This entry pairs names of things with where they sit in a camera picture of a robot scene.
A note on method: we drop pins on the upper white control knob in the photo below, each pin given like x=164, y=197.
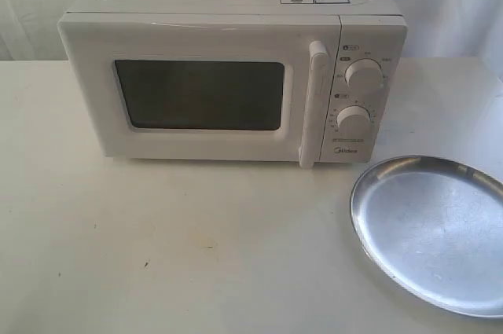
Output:
x=364, y=75

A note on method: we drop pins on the lower white control knob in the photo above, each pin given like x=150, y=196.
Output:
x=353, y=120

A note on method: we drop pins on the white control knob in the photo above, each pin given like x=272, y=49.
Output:
x=353, y=120
x=364, y=75

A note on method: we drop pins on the round metal tray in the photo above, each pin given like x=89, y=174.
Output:
x=434, y=226

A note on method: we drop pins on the white microwave oven body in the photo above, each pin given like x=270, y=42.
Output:
x=368, y=31

